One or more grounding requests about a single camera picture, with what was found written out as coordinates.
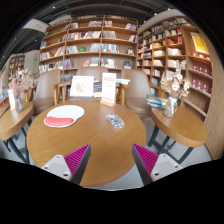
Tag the white mouse pad, red rest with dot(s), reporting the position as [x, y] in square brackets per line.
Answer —
[65, 113]

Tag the dark book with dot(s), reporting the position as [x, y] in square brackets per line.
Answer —
[97, 89]

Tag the stack of colourful books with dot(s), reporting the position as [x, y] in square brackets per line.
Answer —
[155, 101]

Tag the stack of light books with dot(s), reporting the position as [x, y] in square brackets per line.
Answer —
[123, 81]

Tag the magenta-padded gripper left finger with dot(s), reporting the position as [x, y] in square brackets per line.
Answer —
[76, 159]

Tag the wide wooden bookshelf unit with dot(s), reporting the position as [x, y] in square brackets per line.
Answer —
[88, 40]

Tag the brown leather wooden armchair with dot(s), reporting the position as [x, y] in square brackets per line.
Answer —
[138, 90]
[45, 90]
[91, 71]

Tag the small distant wooden bookshelf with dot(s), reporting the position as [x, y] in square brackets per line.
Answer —
[16, 65]

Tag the transparent computer mouse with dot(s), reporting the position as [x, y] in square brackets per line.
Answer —
[115, 121]

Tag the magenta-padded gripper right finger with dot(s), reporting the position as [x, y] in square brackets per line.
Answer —
[146, 159]

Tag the curved wooden bookshelf unit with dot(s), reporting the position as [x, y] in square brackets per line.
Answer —
[196, 76]

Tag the round wooden side table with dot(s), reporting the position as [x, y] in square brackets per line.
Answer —
[13, 120]
[181, 126]

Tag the white sign on wooden base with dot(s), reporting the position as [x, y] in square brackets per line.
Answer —
[108, 86]

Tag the white framed floral picture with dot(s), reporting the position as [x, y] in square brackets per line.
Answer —
[81, 86]

